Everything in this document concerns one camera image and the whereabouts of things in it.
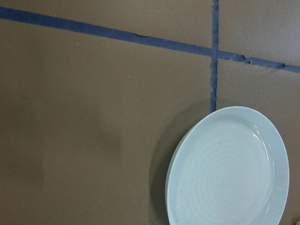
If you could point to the light blue plate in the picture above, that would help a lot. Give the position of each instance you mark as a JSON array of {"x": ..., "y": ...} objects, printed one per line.
[{"x": 231, "y": 168}]

